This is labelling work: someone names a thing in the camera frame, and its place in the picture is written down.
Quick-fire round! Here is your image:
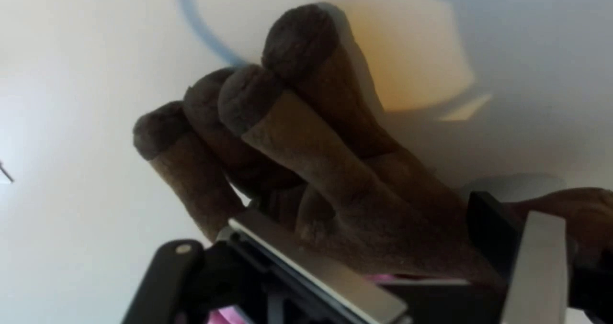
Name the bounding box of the blue cable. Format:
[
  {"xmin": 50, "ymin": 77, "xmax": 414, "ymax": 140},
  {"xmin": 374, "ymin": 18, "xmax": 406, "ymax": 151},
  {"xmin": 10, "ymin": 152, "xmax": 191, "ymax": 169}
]
[{"xmin": 176, "ymin": 0, "xmax": 250, "ymax": 67}]

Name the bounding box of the brown plush toy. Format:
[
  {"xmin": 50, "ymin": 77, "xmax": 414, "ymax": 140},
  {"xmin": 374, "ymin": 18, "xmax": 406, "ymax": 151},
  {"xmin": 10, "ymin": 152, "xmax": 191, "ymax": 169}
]
[{"xmin": 133, "ymin": 3, "xmax": 613, "ymax": 286}]

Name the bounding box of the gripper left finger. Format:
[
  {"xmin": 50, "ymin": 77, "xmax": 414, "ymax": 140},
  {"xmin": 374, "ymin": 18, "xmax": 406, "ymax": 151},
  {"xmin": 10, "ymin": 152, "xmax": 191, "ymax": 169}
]
[{"xmin": 122, "ymin": 209, "xmax": 413, "ymax": 324}]

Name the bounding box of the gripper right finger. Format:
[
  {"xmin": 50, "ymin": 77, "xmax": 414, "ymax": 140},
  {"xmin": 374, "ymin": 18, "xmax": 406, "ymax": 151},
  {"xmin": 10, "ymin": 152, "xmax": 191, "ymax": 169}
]
[{"xmin": 466, "ymin": 191, "xmax": 613, "ymax": 324}]

